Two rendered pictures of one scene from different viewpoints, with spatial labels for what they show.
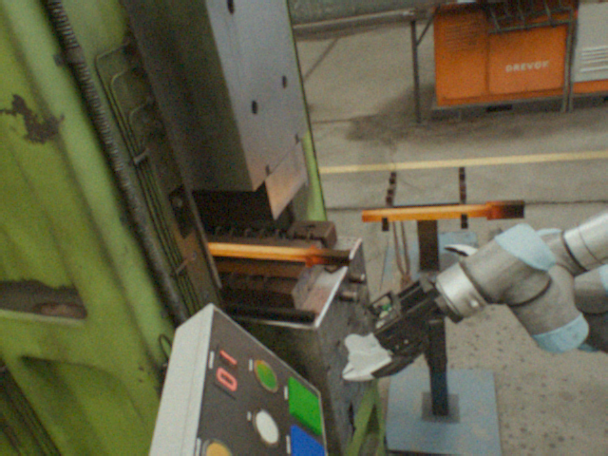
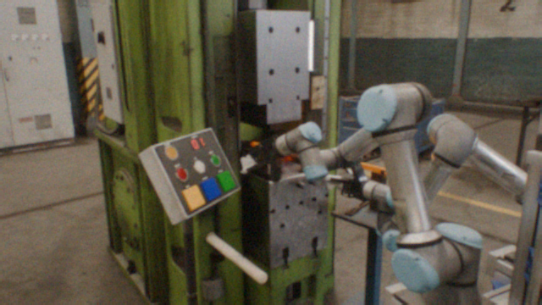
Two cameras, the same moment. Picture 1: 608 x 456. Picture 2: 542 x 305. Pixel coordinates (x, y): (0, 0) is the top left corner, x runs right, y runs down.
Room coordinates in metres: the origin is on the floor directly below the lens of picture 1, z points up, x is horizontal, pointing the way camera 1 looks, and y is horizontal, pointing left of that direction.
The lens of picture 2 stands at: (-0.70, -0.84, 1.56)
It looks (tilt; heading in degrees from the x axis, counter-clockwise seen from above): 15 degrees down; 28
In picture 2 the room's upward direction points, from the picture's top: 1 degrees counter-clockwise
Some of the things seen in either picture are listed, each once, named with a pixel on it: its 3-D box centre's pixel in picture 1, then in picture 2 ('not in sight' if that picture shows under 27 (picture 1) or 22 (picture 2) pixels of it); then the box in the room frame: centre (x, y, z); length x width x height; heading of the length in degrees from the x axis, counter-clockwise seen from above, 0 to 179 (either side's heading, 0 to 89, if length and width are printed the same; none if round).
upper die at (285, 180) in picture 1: (206, 178); (259, 106); (1.17, 0.20, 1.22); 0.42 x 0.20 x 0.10; 63
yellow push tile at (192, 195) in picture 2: not in sight; (192, 197); (0.43, 0.07, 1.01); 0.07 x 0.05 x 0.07; 178
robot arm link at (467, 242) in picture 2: not in sight; (456, 250); (0.48, -0.79, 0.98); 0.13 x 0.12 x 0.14; 151
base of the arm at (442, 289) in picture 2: not in sight; (453, 286); (0.49, -0.80, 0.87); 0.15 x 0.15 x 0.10
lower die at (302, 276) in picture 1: (234, 269); (260, 156); (1.17, 0.20, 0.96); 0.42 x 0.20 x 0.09; 63
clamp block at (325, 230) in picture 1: (312, 237); not in sight; (1.26, -0.01, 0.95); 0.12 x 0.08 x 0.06; 63
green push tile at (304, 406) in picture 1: (303, 407); (225, 181); (0.63, 0.06, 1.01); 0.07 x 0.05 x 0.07; 178
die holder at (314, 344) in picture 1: (261, 331); (268, 200); (1.22, 0.18, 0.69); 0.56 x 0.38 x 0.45; 63
